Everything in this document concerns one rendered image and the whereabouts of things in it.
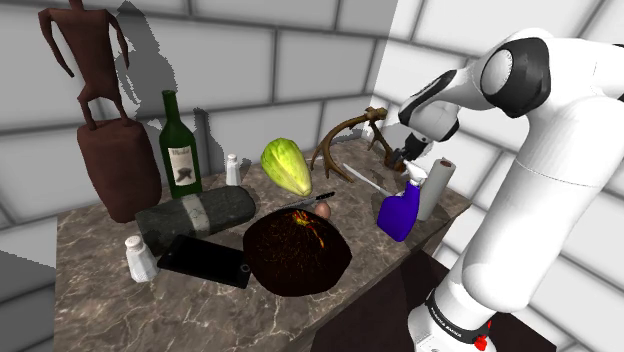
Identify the black tablet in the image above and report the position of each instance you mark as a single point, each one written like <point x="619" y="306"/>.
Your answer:
<point x="204" y="261"/>

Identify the brown figure statue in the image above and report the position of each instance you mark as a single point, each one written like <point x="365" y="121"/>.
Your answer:
<point x="117" y="170"/>

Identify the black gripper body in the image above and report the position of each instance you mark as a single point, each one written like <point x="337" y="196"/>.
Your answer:
<point x="413" y="146"/>

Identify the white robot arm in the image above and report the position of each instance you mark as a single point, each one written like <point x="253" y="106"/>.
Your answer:
<point x="551" y="195"/>

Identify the dark green banded cylinder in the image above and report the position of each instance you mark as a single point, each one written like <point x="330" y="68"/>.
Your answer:
<point x="219" y="207"/>

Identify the small white salt shaker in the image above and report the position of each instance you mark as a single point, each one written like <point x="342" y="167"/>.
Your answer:
<point x="233" y="171"/>

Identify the white knife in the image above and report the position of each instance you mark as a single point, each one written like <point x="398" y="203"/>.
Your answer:
<point x="365" y="181"/>

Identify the dark robot stand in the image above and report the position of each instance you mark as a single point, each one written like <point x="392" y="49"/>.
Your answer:
<point x="375" y="312"/>

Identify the blue spray bottle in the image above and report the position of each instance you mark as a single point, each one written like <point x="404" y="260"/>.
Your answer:
<point x="400" y="214"/>

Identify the brown egg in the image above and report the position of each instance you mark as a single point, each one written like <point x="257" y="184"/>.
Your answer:
<point x="323" y="210"/>

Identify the dark round red-speckled lump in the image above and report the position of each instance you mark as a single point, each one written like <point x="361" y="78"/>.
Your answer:
<point x="292" y="258"/>

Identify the yellow-green lettuce head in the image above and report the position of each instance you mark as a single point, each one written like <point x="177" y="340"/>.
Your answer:
<point x="285" y="166"/>

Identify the brown antler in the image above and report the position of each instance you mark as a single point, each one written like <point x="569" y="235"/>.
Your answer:
<point x="336" y="131"/>

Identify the green wine bottle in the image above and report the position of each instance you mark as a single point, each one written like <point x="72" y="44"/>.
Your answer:
<point x="178" y="141"/>

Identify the large white salt shaker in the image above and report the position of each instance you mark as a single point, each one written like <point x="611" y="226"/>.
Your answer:
<point x="140" y="261"/>

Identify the white paper towel roll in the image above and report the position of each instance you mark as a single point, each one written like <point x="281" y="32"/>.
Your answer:
<point x="436" y="190"/>

